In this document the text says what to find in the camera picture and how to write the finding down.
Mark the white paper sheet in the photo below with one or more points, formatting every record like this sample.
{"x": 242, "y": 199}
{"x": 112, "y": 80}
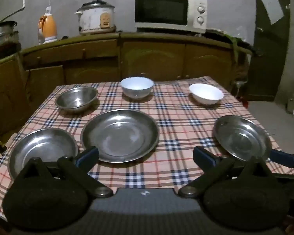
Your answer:
{"x": 271, "y": 6}

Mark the large white bowl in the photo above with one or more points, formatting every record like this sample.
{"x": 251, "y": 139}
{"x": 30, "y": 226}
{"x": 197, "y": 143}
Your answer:
{"x": 136, "y": 87}

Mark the white microwave oven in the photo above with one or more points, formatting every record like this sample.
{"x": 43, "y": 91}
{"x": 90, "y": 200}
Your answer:
{"x": 161, "y": 9}

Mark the white rice cooker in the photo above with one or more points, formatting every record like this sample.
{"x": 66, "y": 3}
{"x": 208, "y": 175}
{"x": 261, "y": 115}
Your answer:
{"x": 93, "y": 19}

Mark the wooden kitchen cabinet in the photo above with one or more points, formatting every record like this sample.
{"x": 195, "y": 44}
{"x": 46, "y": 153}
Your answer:
{"x": 149, "y": 58}

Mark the green door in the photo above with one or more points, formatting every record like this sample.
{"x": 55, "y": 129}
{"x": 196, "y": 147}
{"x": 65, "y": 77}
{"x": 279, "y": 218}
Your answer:
{"x": 267, "y": 53}

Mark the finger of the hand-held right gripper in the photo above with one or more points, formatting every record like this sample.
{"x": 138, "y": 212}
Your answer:
{"x": 283, "y": 158}

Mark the small white bowl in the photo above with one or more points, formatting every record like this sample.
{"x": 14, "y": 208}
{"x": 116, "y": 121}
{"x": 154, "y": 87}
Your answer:
{"x": 205, "y": 93}

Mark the steel cooking pot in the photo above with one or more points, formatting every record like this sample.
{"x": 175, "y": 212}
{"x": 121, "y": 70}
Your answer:
{"x": 2, "y": 33}

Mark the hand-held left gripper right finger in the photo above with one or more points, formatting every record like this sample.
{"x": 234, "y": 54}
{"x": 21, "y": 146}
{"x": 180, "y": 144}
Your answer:
{"x": 204, "y": 156}

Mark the dark stove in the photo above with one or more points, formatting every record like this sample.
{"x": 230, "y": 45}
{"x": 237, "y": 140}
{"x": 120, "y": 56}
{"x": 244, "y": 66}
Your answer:
{"x": 3, "y": 51}

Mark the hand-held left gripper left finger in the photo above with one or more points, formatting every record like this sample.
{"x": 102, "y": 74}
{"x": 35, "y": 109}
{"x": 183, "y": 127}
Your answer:
{"x": 87, "y": 156}

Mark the large steel plate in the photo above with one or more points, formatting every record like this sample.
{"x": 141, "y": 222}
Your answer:
{"x": 120, "y": 137}

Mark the plaid tablecloth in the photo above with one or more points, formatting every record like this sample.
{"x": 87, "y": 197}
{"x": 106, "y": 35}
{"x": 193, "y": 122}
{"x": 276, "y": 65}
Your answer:
{"x": 176, "y": 127}

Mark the orange electric kettle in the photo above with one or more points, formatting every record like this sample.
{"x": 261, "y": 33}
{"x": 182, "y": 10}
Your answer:
{"x": 49, "y": 28}

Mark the small steel plate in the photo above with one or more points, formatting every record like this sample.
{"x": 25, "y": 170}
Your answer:
{"x": 242, "y": 137}
{"x": 39, "y": 149}

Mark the steel bowl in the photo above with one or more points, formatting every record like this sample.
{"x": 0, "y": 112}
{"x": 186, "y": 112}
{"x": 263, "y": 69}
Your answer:
{"x": 76, "y": 99}

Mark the white plug adapter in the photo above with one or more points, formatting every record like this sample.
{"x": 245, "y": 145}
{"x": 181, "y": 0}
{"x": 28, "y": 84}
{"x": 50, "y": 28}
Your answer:
{"x": 48, "y": 9}

